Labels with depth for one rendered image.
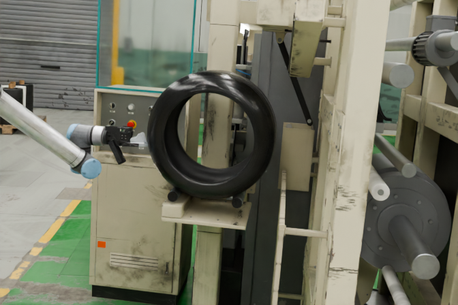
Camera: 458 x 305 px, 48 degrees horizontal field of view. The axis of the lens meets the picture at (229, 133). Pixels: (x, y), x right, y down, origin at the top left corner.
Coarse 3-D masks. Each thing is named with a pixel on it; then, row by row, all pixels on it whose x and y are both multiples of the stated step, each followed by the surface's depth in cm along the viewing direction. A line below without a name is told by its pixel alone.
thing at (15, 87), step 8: (24, 80) 871; (8, 88) 796; (16, 88) 807; (24, 88) 834; (32, 88) 871; (16, 96) 788; (24, 96) 837; (32, 96) 874; (24, 104) 839; (32, 104) 877; (0, 120) 792; (8, 128) 787; (16, 128) 789
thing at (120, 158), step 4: (112, 140) 231; (112, 144) 230; (112, 148) 231; (116, 148) 230; (116, 152) 231; (120, 152) 233; (116, 156) 231; (120, 156) 231; (120, 160) 231; (124, 160) 232; (120, 164) 232
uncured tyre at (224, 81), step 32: (160, 96) 219; (192, 96) 241; (256, 96) 214; (160, 128) 217; (256, 128) 212; (160, 160) 219; (192, 160) 246; (256, 160) 214; (192, 192) 221; (224, 192) 219
